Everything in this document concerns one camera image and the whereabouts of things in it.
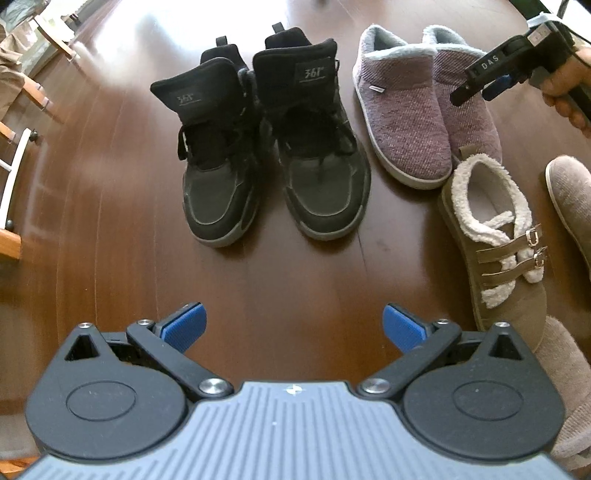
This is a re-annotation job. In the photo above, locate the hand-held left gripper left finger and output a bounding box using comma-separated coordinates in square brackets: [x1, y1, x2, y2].
[64, 302, 232, 401]

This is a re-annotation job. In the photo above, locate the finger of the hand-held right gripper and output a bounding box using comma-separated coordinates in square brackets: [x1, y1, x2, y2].
[450, 46, 529, 108]

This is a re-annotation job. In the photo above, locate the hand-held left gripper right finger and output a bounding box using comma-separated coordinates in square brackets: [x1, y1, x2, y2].
[360, 303, 528, 398]

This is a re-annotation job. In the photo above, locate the purple knit fleece-lined slipper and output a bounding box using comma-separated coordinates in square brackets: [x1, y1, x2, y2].
[352, 24, 455, 190]
[422, 25, 503, 164]

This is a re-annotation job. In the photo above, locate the olive fleece-lined buckle shoe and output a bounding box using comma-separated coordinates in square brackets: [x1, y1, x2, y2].
[438, 148, 550, 354]

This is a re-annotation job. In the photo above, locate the black high-top sneaker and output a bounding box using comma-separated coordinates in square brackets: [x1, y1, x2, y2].
[252, 23, 372, 240]
[151, 34, 259, 247]

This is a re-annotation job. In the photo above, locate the taupe plush slipper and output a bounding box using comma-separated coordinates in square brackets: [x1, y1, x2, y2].
[533, 316, 591, 462]
[545, 155, 591, 282]

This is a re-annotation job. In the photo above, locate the person's right hand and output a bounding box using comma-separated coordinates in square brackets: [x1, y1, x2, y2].
[542, 44, 591, 134]

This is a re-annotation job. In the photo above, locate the white metal bar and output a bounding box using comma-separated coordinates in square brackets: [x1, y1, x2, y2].
[0, 127, 37, 230]

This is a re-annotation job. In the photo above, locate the wooden chair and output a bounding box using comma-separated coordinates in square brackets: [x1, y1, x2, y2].
[0, 0, 90, 139]

